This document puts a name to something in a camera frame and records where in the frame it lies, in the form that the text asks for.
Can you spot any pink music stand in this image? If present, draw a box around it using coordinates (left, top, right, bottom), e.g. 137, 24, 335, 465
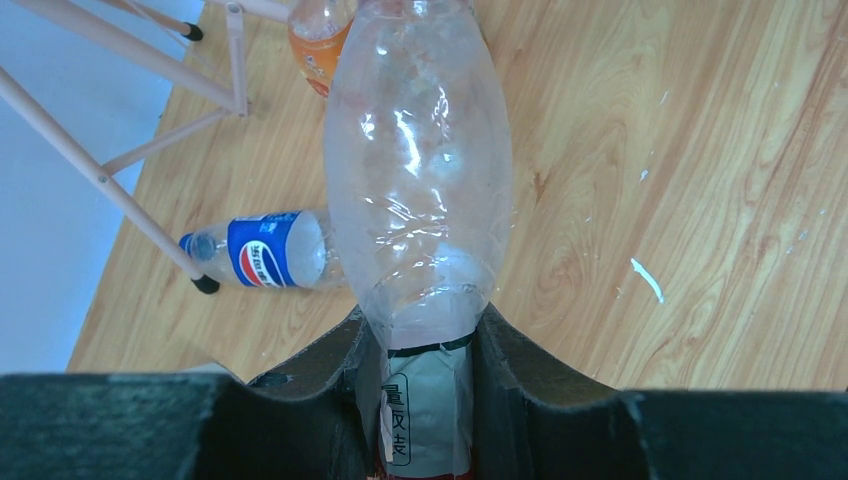
0, 0, 296, 296

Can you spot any red cap water bottle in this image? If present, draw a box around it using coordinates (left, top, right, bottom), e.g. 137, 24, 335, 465
323, 1, 513, 479

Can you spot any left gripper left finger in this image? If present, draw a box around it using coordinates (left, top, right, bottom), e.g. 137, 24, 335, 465
1, 310, 371, 479

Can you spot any blue label pepsi bottle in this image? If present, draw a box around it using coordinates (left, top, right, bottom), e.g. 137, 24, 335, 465
179, 208, 347, 290

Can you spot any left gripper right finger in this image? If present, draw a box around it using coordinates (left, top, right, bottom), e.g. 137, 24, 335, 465
472, 306, 847, 479

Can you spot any orange label tea bottle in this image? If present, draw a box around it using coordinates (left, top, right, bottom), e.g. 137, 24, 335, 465
287, 0, 359, 98

